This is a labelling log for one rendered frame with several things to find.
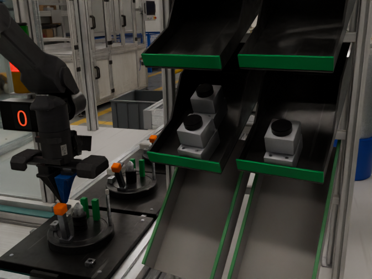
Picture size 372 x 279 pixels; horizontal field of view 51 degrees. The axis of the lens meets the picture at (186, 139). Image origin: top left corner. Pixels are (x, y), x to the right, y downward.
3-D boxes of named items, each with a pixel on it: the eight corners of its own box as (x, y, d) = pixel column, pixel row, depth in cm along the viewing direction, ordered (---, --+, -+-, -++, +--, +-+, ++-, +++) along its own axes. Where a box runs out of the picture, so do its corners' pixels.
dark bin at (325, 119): (323, 185, 57) (323, 147, 52) (237, 170, 63) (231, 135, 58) (351, 77, 74) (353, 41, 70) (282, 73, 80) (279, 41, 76)
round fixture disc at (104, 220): (93, 260, 77) (92, 251, 77) (34, 249, 81) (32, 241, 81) (125, 225, 90) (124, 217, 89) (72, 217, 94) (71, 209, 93)
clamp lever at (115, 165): (124, 189, 102) (117, 168, 97) (117, 188, 103) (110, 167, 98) (129, 179, 105) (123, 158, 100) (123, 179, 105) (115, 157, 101)
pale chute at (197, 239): (218, 290, 65) (211, 285, 62) (151, 268, 71) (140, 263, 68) (259, 142, 76) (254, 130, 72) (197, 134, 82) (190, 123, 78)
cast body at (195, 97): (216, 132, 69) (208, 99, 64) (193, 129, 70) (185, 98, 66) (232, 103, 74) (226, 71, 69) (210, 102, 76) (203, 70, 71)
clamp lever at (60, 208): (67, 240, 79) (61, 208, 76) (59, 239, 79) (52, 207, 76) (77, 230, 82) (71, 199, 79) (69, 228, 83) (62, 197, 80)
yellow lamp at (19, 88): (27, 93, 90) (24, 72, 89) (9, 93, 92) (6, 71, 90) (41, 89, 95) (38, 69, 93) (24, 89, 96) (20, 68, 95)
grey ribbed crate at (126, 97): (192, 137, 272) (191, 103, 265) (111, 130, 290) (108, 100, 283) (207, 120, 310) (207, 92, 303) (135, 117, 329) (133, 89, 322)
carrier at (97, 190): (156, 221, 95) (154, 173, 91) (70, 209, 102) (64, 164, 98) (186, 182, 117) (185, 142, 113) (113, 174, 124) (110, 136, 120)
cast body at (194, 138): (203, 168, 63) (195, 135, 58) (180, 163, 65) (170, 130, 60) (225, 134, 68) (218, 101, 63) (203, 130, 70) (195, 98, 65)
